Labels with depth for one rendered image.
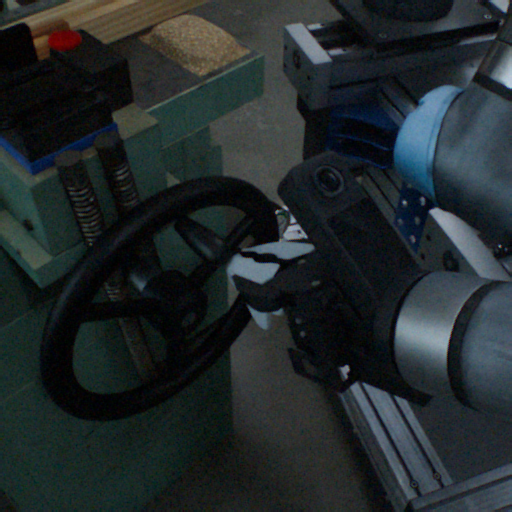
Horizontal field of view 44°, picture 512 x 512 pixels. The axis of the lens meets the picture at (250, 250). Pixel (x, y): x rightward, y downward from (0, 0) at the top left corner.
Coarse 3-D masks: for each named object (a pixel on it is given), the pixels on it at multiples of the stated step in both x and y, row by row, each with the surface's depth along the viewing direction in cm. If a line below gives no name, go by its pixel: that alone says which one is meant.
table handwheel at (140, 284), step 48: (192, 192) 55; (240, 192) 59; (96, 240) 52; (144, 240) 54; (240, 240) 65; (96, 288) 52; (144, 288) 63; (192, 288) 62; (48, 336) 53; (48, 384) 56; (144, 384) 71
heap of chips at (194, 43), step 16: (192, 16) 82; (160, 32) 80; (176, 32) 79; (192, 32) 78; (208, 32) 79; (224, 32) 80; (160, 48) 80; (176, 48) 78; (192, 48) 77; (208, 48) 77; (224, 48) 78; (240, 48) 80; (192, 64) 77; (208, 64) 77; (224, 64) 78
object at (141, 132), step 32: (128, 128) 59; (0, 160) 57; (96, 160) 57; (128, 160) 60; (160, 160) 63; (0, 192) 63; (32, 192) 54; (64, 192) 57; (96, 192) 60; (32, 224) 59; (64, 224) 59
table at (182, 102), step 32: (128, 64) 78; (160, 64) 78; (256, 64) 80; (160, 96) 74; (192, 96) 75; (224, 96) 79; (256, 96) 83; (160, 128) 74; (192, 128) 78; (0, 224) 64; (32, 256) 61; (64, 256) 61
